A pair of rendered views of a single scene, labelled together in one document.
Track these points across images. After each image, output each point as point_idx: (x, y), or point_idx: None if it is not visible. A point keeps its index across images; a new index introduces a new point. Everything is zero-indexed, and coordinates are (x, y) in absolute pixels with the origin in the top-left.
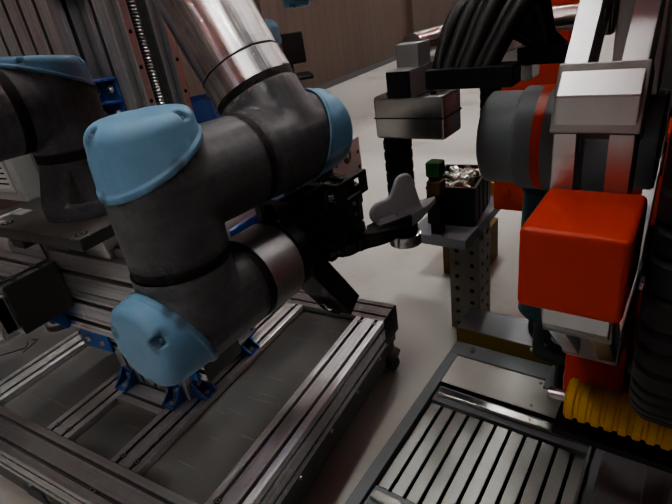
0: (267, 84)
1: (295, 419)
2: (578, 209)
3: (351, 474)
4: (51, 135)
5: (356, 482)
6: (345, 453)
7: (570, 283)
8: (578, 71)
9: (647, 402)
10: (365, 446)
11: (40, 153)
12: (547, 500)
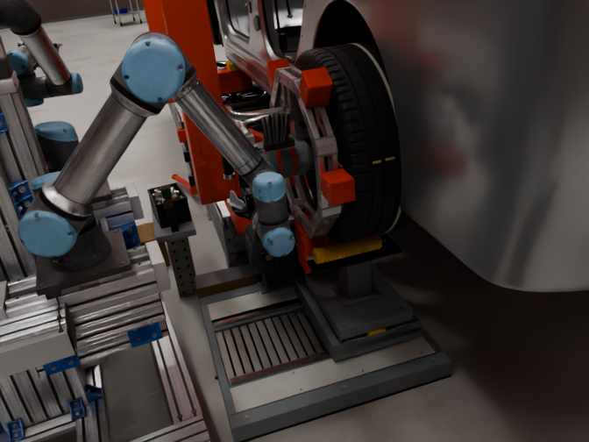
0: (264, 161)
1: (173, 366)
2: (335, 175)
3: (202, 393)
4: None
5: (209, 393)
6: None
7: (344, 194)
8: (319, 139)
9: (355, 227)
10: (195, 378)
11: None
12: (301, 333)
